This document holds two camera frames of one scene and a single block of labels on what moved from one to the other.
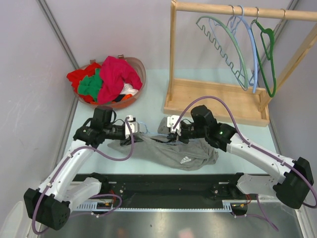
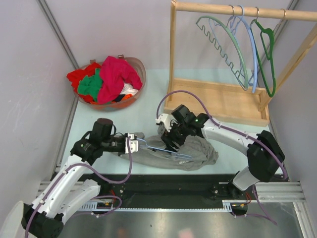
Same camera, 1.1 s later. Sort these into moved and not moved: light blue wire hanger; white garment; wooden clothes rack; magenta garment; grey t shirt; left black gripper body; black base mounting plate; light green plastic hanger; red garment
Moved: grey t shirt; light blue wire hanger; left black gripper body
Not moved: light green plastic hanger; wooden clothes rack; red garment; black base mounting plate; magenta garment; white garment
